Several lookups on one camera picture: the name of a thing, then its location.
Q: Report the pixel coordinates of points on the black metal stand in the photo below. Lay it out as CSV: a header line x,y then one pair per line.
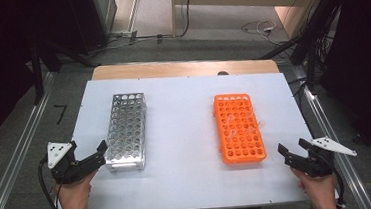
x,y
37,76

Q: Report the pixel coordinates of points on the dark cabinet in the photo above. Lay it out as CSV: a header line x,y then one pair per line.
x,y
89,18

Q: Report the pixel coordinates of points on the orange plastic test tube rack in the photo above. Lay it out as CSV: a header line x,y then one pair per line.
x,y
239,140

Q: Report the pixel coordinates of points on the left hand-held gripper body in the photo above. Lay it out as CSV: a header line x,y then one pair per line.
x,y
58,154

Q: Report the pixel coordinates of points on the clear glass test tube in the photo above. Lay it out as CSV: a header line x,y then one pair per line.
x,y
233,133
229,119

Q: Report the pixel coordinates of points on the wooden table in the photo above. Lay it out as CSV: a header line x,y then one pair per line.
x,y
170,69

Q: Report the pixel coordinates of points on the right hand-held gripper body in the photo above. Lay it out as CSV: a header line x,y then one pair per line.
x,y
318,164

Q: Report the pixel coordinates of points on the silver metal test tube rack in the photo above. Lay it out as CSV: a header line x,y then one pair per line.
x,y
125,132

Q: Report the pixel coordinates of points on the person's left hand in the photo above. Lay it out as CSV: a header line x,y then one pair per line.
x,y
74,198

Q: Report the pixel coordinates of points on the grey power strip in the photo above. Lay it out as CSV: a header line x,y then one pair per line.
x,y
124,34

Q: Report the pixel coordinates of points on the person's right hand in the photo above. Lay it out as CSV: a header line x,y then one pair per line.
x,y
320,190

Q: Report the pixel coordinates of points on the metal floor rail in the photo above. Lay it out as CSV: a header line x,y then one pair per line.
x,y
337,146
19,147

